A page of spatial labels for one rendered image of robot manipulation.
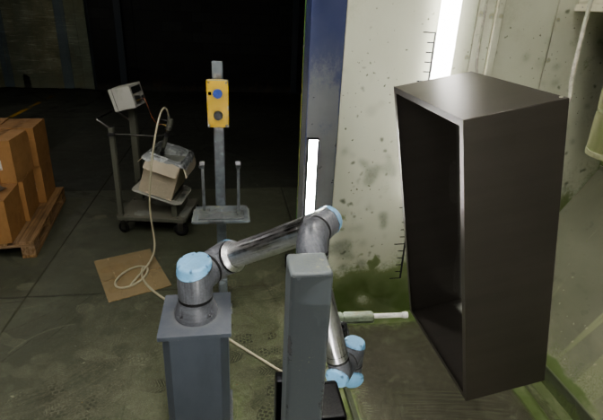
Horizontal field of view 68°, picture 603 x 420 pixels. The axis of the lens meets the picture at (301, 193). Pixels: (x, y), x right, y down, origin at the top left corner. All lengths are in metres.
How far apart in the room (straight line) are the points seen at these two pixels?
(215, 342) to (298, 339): 1.50
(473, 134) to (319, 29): 1.17
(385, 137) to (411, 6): 0.69
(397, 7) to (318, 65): 0.49
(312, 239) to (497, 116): 0.72
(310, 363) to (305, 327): 0.06
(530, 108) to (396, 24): 1.13
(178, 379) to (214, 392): 0.18
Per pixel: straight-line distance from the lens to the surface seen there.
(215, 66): 2.58
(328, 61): 2.43
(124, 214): 4.32
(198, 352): 2.09
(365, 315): 2.28
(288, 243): 1.81
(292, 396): 0.63
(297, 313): 0.54
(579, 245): 3.16
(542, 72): 2.95
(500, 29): 2.75
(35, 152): 4.69
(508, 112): 1.53
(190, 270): 1.94
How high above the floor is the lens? 1.91
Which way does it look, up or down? 22 degrees down
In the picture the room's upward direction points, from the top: 3 degrees clockwise
